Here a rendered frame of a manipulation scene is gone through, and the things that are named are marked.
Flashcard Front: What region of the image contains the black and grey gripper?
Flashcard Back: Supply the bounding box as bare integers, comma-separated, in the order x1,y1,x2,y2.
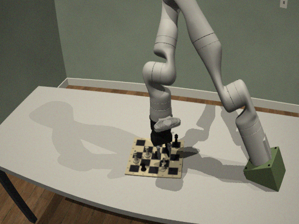
149,106,181,160

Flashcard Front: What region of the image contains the white chess king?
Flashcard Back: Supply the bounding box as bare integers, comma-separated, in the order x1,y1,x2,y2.
133,150,139,164

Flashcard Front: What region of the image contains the black and cream chessboard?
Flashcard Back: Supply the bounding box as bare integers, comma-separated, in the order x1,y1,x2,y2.
125,137,184,179

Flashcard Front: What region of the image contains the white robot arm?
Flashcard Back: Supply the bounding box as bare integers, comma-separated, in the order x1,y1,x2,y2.
142,0,272,166

